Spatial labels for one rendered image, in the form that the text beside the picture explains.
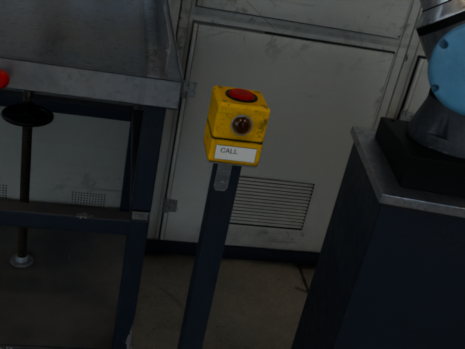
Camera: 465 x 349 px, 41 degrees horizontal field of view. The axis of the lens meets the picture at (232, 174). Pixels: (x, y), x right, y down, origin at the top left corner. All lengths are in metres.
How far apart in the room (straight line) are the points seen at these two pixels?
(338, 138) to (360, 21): 0.38
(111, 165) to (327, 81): 0.71
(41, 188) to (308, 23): 0.96
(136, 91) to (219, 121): 0.26
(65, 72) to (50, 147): 0.84
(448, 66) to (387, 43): 0.97
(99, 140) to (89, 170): 0.11
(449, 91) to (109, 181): 1.24
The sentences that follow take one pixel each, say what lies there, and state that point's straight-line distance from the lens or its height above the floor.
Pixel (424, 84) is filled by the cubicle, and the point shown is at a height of 0.72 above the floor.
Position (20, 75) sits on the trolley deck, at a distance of 1.14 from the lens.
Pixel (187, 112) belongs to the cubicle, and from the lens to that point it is 1.87.
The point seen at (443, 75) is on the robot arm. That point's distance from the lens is 1.00.
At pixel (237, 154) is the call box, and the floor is 0.82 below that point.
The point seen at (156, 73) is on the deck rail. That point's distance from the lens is 1.14.
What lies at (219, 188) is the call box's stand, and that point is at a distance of 0.99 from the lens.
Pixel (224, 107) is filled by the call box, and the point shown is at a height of 0.89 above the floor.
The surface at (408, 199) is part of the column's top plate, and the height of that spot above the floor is 0.75.
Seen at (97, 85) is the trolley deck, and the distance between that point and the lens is 1.13.
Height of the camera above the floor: 1.21
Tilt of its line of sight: 26 degrees down
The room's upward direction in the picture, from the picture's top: 12 degrees clockwise
